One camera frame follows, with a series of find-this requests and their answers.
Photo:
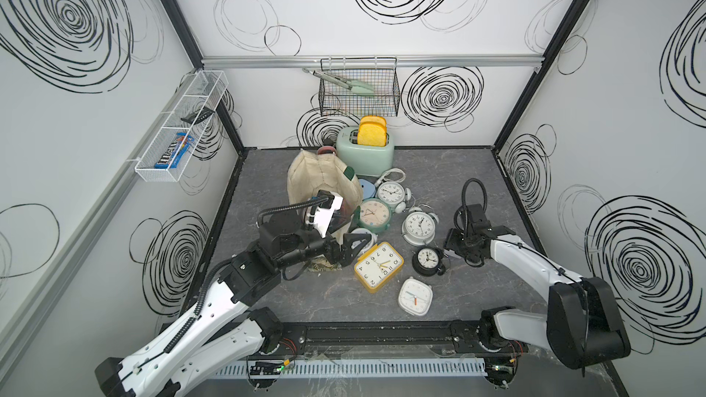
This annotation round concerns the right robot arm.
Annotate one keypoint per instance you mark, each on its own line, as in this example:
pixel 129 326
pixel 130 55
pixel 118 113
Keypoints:
pixel 582 325

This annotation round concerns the yellow toast slice front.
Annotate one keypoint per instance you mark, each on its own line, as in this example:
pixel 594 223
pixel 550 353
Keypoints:
pixel 372 133

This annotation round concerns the grey slotted cable duct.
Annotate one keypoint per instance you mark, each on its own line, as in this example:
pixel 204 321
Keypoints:
pixel 362 369

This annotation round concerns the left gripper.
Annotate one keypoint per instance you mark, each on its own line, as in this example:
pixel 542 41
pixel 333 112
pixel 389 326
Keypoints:
pixel 342 254

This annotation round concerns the black twin bell clock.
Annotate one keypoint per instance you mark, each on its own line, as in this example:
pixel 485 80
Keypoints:
pixel 428 262

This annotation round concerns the white purple face clock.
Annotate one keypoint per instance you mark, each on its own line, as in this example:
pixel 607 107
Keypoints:
pixel 364 240

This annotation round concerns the silver twin bell clock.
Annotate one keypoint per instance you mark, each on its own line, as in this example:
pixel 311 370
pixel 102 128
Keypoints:
pixel 419 227

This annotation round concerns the mint green tongs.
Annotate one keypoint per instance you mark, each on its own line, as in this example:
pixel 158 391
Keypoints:
pixel 356 87

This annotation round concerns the light blue clock back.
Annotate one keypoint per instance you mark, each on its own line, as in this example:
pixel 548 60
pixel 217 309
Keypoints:
pixel 368 189

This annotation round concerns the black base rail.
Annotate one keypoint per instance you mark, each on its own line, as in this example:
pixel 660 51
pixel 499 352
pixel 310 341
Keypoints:
pixel 461 337

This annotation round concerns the pink cup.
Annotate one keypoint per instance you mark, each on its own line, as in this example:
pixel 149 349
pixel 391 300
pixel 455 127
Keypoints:
pixel 326 150

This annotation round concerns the yellow rectangular clock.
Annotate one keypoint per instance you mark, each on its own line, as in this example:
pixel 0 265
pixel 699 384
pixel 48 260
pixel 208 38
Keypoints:
pixel 377 266

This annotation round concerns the mint green toaster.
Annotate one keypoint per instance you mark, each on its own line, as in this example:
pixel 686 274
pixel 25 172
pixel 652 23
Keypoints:
pixel 365 160

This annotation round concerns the green round pastel clock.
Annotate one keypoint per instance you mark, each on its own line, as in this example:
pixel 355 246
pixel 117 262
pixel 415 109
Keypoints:
pixel 374 216

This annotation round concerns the yellow toast slice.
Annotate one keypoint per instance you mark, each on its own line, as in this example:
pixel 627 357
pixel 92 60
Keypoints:
pixel 373 119
pixel 372 133

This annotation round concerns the black wire basket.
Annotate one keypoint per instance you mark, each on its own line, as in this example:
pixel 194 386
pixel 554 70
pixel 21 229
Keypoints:
pixel 378 71

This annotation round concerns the yellow toast slice back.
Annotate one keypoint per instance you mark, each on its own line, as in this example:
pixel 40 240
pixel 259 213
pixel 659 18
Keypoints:
pixel 373 119

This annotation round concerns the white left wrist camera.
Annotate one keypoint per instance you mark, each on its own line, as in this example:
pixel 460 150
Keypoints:
pixel 322 214

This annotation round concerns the blue candy packet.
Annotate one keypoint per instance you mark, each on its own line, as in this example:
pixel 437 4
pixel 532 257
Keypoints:
pixel 174 152

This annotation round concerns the white wire shelf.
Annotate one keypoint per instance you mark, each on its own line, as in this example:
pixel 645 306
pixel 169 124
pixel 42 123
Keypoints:
pixel 200 89

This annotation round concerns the white square clock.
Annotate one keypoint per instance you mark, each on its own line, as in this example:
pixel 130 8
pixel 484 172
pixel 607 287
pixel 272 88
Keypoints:
pixel 415 297

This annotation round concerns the white twin bell clock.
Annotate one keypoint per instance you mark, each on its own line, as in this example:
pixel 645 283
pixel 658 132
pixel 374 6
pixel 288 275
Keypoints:
pixel 394 195

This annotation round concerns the cream canvas tote bag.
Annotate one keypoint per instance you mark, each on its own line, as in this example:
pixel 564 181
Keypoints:
pixel 311 175

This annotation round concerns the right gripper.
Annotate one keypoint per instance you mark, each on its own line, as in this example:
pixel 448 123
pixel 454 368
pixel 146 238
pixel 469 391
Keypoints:
pixel 451 242

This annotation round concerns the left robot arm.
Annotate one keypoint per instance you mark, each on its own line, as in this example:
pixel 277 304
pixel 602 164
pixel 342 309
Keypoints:
pixel 223 325

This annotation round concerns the black remote control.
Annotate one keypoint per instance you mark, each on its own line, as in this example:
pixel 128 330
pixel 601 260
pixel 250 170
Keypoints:
pixel 198 116

